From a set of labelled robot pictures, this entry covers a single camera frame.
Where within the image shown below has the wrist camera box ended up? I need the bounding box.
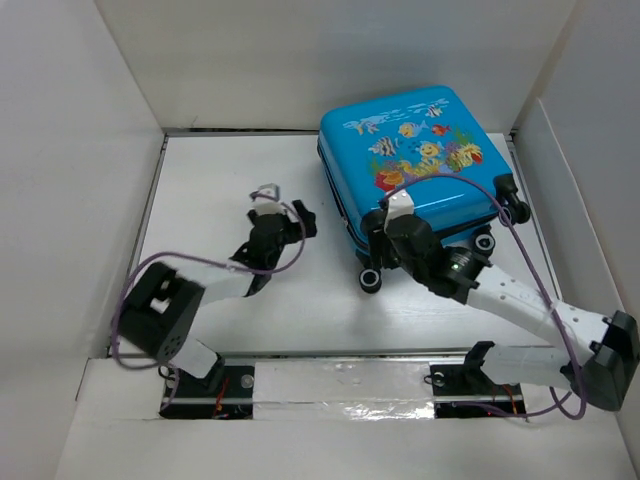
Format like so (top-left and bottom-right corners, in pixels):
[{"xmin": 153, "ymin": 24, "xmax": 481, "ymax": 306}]
[
  {"xmin": 381, "ymin": 189, "xmax": 414, "ymax": 229},
  {"xmin": 250, "ymin": 183, "xmax": 284, "ymax": 216}
]

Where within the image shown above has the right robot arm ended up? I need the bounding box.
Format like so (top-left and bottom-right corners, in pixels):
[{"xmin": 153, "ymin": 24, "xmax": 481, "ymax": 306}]
[{"xmin": 368, "ymin": 215, "xmax": 639, "ymax": 412}]

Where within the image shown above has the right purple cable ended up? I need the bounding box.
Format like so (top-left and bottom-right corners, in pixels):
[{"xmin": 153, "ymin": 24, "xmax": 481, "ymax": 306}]
[{"xmin": 379, "ymin": 173, "xmax": 587, "ymax": 420}]

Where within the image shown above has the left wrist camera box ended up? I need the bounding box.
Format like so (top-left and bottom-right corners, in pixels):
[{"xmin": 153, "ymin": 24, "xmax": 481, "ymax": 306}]
[{"xmin": 250, "ymin": 183, "xmax": 284, "ymax": 216}]

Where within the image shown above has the purple cable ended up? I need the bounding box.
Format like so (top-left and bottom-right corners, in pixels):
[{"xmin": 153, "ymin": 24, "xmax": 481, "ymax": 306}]
[
  {"xmin": 379, "ymin": 173, "xmax": 587, "ymax": 420},
  {"xmin": 109, "ymin": 192, "xmax": 307, "ymax": 416}
]

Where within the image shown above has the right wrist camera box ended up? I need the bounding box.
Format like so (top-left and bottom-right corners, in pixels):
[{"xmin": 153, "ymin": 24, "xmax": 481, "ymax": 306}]
[{"xmin": 381, "ymin": 189, "xmax": 414, "ymax": 229}]

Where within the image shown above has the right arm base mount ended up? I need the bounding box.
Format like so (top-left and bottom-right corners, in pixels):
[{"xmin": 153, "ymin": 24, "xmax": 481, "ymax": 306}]
[{"xmin": 423, "ymin": 341, "xmax": 526, "ymax": 419}]

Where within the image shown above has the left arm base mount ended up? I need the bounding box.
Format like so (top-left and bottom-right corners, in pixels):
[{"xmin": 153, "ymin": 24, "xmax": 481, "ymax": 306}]
[{"xmin": 158, "ymin": 364, "xmax": 255, "ymax": 421}]

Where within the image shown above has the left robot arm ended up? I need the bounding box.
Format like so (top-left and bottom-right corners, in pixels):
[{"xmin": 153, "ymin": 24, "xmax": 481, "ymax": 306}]
[{"xmin": 112, "ymin": 194, "xmax": 317, "ymax": 397}]

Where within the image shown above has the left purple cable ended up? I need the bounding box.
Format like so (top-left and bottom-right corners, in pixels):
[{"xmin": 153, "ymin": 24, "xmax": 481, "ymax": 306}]
[{"xmin": 109, "ymin": 192, "xmax": 307, "ymax": 416}]

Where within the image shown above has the blue hard-shell suitcase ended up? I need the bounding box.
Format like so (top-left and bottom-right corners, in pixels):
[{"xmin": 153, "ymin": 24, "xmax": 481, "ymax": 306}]
[{"xmin": 317, "ymin": 86, "xmax": 531, "ymax": 293}]

